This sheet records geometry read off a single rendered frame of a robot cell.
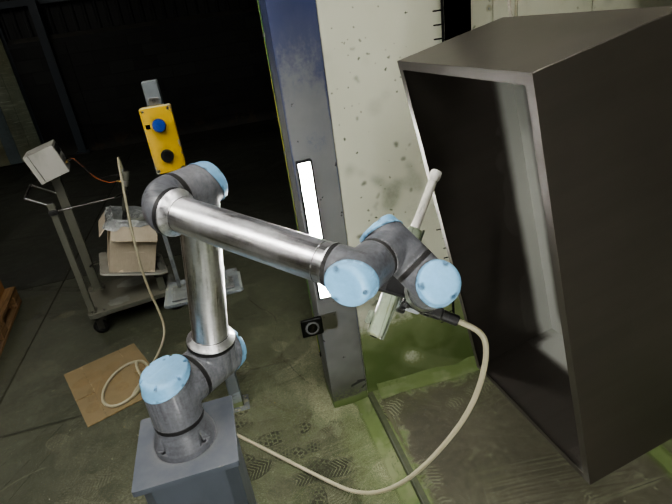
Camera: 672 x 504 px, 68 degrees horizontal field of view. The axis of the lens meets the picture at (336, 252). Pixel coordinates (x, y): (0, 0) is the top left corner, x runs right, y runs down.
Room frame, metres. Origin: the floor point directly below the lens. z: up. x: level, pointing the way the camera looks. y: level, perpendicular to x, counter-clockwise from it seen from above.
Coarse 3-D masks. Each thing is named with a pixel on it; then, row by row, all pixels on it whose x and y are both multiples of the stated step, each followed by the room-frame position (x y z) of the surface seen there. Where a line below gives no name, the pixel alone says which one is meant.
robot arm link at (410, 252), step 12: (384, 216) 0.94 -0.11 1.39; (372, 228) 0.92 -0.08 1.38; (384, 228) 0.92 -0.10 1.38; (396, 228) 0.92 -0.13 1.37; (360, 240) 0.94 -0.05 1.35; (384, 240) 0.88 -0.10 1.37; (396, 240) 0.89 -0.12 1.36; (408, 240) 0.91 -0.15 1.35; (396, 252) 0.87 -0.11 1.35; (408, 252) 0.89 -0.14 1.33; (420, 252) 0.89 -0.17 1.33; (408, 264) 0.88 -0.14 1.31; (396, 276) 0.90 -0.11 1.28
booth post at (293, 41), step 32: (288, 0) 1.98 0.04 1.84; (288, 32) 1.98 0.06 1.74; (288, 64) 1.97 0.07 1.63; (320, 64) 2.00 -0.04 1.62; (288, 96) 1.97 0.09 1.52; (320, 96) 1.99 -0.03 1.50; (288, 128) 1.97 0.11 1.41; (320, 128) 1.99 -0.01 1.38; (288, 160) 2.07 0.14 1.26; (320, 160) 1.99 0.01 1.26; (320, 192) 1.98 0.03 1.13; (352, 320) 2.00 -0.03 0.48; (352, 352) 1.99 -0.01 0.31; (352, 384) 1.99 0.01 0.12
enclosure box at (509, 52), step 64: (448, 64) 1.23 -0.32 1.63; (512, 64) 1.03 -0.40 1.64; (576, 64) 0.95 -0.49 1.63; (640, 64) 0.99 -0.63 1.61; (448, 128) 1.55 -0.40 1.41; (512, 128) 1.60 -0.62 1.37; (576, 128) 0.96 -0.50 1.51; (640, 128) 0.99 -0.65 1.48; (448, 192) 1.55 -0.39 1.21; (512, 192) 1.61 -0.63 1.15; (576, 192) 0.96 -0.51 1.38; (640, 192) 1.00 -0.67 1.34; (448, 256) 1.54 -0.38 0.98; (512, 256) 1.61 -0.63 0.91; (576, 256) 0.96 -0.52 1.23; (640, 256) 1.01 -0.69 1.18; (512, 320) 1.61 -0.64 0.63; (576, 320) 0.97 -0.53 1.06; (640, 320) 1.01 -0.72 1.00; (512, 384) 1.43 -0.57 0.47; (576, 384) 0.97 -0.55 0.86; (640, 384) 1.02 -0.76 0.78; (576, 448) 1.12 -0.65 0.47; (640, 448) 1.03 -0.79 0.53
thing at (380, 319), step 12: (432, 180) 1.31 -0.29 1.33; (432, 192) 1.30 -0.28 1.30; (420, 204) 1.28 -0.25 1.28; (420, 216) 1.26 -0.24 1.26; (408, 228) 1.23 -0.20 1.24; (420, 240) 1.21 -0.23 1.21; (384, 300) 1.12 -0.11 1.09; (396, 300) 1.12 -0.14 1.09; (372, 312) 1.12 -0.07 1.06; (384, 312) 1.10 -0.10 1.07; (420, 312) 1.11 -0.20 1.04; (444, 312) 1.11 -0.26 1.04; (372, 324) 1.09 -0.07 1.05; (384, 324) 1.09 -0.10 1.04; (456, 324) 1.09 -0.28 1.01; (384, 336) 1.07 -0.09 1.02
